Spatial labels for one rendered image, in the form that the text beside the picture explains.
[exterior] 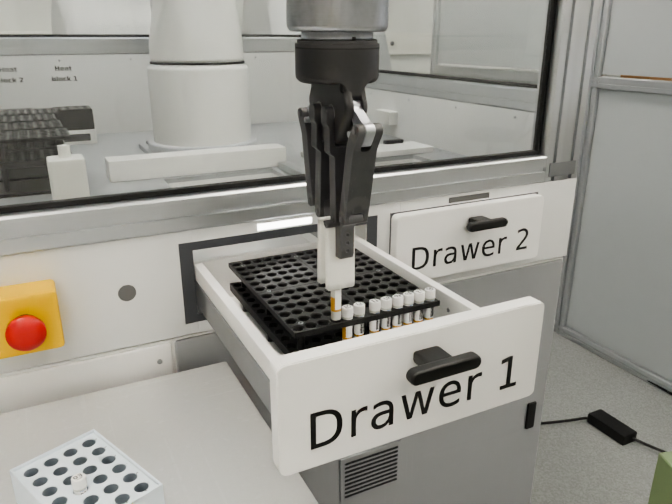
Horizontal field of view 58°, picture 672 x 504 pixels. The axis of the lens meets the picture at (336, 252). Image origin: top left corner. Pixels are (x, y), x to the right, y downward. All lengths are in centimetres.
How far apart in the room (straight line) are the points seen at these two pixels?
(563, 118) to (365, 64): 60
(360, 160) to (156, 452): 38
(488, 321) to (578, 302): 204
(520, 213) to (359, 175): 55
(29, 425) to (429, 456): 69
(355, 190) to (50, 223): 38
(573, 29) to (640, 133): 131
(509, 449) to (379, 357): 80
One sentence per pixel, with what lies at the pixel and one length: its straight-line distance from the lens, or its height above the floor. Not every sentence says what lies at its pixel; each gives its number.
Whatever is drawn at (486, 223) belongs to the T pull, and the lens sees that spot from 95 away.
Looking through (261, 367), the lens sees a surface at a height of 87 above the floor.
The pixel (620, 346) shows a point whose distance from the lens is 255.
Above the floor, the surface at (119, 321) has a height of 84.
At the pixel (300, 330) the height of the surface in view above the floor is 89.
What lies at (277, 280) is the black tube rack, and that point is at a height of 90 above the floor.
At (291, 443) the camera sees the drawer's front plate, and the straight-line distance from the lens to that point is 54.
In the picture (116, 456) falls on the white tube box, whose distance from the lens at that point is 65.
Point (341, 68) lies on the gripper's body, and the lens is 53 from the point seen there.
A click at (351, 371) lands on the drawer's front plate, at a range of 53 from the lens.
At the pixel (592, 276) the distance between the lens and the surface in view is 256.
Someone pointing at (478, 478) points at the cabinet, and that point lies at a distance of 130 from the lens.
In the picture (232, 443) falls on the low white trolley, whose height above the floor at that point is 76.
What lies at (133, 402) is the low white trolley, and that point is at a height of 76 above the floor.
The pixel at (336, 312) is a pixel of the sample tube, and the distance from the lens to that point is 63.
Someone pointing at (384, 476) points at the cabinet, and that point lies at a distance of 114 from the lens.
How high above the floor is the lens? 118
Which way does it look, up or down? 20 degrees down
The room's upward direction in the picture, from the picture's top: straight up
